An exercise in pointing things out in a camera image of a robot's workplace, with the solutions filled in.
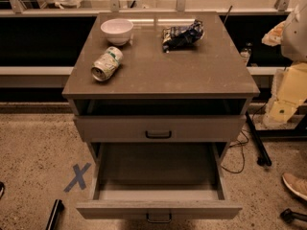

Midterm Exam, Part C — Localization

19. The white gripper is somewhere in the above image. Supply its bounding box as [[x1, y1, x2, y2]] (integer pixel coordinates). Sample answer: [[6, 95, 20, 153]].
[[263, 62, 307, 127]]

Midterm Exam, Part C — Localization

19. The green white 7up can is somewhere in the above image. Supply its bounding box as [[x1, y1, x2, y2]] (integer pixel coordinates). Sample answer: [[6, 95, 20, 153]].
[[91, 46, 124, 81]]

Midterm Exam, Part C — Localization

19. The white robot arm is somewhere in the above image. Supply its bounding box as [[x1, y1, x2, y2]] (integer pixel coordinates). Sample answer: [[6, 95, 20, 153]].
[[262, 0, 307, 127]]

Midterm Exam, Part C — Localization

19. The grey drawer cabinet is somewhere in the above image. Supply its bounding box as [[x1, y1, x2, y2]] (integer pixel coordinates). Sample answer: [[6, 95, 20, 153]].
[[61, 11, 261, 224]]

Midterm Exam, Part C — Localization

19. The open lower drawer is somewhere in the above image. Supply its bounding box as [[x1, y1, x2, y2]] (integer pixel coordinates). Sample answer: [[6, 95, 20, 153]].
[[77, 143, 242, 223]]

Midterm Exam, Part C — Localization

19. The clear plastic bottle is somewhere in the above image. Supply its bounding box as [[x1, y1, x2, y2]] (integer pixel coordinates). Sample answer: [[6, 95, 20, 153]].
[[240, 42, 252, 65]]

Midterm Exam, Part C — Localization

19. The black stand leg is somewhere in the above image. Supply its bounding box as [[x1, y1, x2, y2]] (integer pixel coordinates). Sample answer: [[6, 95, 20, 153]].
[[246, 113, 272, 167]]

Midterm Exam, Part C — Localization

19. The tan shoe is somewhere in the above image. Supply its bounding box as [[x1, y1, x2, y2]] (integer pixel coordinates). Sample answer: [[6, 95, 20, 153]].
[[282, 172, 307, 200]]

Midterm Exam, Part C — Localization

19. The crumpled blue chip bag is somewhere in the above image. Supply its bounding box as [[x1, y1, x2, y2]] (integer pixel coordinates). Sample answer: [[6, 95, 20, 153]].
[[162, 19, 204, 53]]

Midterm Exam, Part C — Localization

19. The black caster base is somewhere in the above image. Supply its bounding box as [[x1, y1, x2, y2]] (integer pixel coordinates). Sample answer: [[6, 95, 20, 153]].
[[280, 208, 307, 223]]

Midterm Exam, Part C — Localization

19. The white ceramic bowl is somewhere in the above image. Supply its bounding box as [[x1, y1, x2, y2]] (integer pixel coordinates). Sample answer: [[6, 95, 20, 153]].
[[101, 18, 133, 46]]

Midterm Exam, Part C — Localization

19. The blue tape cross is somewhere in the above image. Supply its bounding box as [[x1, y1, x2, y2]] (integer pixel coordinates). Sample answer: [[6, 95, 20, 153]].
[[64, 163, 91, 193]]

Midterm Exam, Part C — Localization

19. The black bar lower left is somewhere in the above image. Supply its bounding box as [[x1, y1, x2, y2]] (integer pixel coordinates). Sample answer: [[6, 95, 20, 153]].
[[45, 199, 64, 230]]

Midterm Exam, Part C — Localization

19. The black cable on floor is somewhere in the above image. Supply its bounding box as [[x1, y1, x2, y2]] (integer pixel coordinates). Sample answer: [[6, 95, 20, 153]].
[[221, 103, 268, 174]]

